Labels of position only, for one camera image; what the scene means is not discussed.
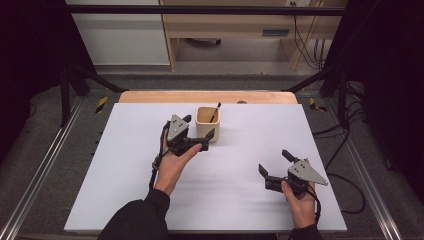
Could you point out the light wooden desk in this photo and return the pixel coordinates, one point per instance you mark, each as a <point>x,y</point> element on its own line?
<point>233,23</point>

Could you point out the white board sheet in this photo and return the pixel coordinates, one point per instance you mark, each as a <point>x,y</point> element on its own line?
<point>233,186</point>

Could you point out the black pen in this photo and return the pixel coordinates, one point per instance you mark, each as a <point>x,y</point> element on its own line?
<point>215,112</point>

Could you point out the white cabinet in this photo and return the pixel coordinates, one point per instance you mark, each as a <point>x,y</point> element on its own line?
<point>123,40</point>

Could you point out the person's left hand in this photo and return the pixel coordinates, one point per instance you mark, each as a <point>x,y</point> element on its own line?
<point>171,170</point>

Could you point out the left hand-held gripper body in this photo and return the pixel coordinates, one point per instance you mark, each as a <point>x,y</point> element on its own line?
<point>176,131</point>

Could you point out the wooden table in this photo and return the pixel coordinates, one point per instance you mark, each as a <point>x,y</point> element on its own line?
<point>186,97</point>

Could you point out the aluminium floor rail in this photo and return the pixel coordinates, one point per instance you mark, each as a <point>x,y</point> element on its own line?
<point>366,173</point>
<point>40,166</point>

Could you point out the black metal frame stand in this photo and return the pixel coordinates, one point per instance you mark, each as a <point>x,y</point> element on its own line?
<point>65,96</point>
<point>342,96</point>

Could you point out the dark chair base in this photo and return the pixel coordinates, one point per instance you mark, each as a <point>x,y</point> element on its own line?
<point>206,42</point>

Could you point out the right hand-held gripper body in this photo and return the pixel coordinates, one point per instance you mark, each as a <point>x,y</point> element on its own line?
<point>303,173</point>

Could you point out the yellow black tape strip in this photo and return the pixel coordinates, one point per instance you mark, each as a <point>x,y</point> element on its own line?
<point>315,106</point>
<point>101,104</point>

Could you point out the beige square cup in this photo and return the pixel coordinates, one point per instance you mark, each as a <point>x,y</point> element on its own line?
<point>204,128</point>

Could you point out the black curtain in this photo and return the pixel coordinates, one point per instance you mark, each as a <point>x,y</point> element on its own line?
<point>390,83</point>
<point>30,50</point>

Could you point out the person's right hand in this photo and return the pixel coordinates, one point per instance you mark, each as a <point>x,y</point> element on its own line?
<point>301,208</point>

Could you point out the black horizontal frame bar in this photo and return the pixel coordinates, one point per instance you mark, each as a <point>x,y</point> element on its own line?
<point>200,10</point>

